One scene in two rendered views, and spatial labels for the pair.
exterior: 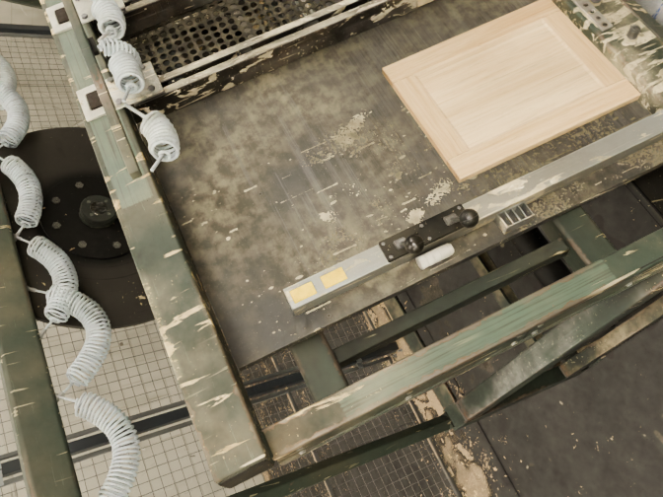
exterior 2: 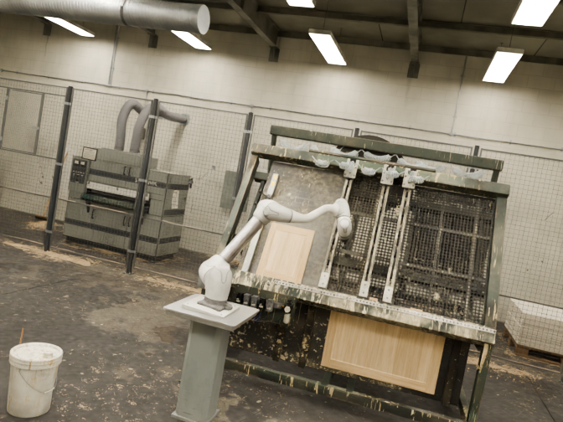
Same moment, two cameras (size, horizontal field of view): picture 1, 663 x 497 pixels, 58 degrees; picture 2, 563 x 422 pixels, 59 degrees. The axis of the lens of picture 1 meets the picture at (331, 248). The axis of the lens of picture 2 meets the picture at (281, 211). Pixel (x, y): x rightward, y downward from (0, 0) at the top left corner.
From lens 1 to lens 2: 375 cm
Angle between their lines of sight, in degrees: 51
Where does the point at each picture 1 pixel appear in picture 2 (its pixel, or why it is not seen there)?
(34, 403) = (311, 135)
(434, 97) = (296, 234)
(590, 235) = not seen: hidden behind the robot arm
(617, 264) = (229, 229)
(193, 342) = (279, 151)
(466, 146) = (277, 229)
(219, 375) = (270, 151)
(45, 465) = (296, 132)
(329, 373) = (260, 176)
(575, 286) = (232, 218)
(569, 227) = not seen: hidden behind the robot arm
